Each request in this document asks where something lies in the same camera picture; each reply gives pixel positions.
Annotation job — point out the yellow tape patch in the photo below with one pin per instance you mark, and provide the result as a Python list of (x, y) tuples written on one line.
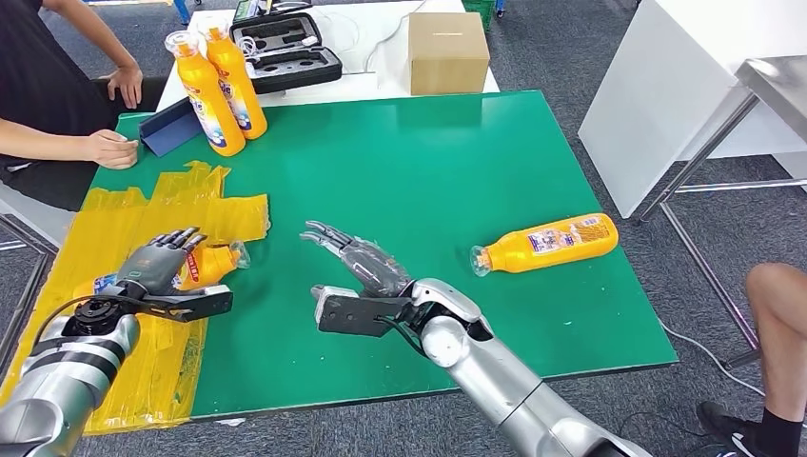
[(157, 372)]

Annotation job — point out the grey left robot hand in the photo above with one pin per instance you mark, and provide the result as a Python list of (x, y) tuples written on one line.
[(154, 268)]

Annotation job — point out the person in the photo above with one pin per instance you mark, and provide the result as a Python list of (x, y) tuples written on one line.
[(38, 75)]

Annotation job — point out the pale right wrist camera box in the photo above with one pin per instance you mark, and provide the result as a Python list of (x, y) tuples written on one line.
[(324, 295)]

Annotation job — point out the black shoe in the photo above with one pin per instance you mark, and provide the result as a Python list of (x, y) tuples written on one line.
[(725, 426)]

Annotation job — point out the person's leg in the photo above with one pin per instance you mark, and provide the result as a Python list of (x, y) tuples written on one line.
[(778, 325)]

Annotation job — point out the person's right forearm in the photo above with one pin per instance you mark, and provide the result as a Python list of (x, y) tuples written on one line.
[(44, 140)]

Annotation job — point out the grey seat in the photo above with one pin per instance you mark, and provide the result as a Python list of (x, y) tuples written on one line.
[(31, 217)]

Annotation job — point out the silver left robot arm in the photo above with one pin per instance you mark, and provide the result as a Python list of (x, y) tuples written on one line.
[(63, 378)]

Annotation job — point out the blue tablet cover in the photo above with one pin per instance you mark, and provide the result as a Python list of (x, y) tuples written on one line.
[(164, 129)]

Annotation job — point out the person's left hand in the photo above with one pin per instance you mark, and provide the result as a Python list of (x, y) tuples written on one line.
[(125, 85)]

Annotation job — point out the black foam-lined case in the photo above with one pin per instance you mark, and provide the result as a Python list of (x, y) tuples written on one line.
[(296, 70)]

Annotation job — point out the black left camera bracket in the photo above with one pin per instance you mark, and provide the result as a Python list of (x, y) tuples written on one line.
[(202, 306)]

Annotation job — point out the person's left forearm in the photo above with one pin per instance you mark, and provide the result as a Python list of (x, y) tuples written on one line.
[(88, 35)]

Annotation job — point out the black sock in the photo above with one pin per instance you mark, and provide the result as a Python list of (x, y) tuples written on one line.
[(778, 435)]

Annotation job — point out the brown cardboard box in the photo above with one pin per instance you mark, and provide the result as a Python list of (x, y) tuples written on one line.
[(447, 57)]

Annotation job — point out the steel table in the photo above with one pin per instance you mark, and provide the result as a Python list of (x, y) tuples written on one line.
[(775, 79)]

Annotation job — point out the black right camera bracket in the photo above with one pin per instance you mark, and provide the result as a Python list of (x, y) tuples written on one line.
[(353, 318)]

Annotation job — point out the white cabinet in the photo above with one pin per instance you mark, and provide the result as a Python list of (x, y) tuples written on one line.
[(655, 94)]

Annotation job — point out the black camera bracket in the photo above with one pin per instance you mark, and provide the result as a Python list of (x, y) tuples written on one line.
[(353, 318), (202, 306)]

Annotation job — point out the white table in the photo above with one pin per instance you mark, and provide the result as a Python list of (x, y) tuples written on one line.
[(391, 83)]

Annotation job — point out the orange plastic bottle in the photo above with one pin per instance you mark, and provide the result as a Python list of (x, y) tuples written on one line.
[(208, 107), (214, 265), (511, 258), (243, 94)]

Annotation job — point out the green plastic crate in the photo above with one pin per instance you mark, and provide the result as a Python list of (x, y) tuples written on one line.
[(479, 11)]

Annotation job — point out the grey metal frame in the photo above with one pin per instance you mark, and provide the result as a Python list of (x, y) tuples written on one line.
[(39, 280)]

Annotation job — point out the person's right hand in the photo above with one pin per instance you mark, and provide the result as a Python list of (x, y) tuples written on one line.
[(112, 150)]

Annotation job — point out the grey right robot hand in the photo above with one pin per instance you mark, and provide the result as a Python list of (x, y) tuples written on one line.
[(375, 268)]

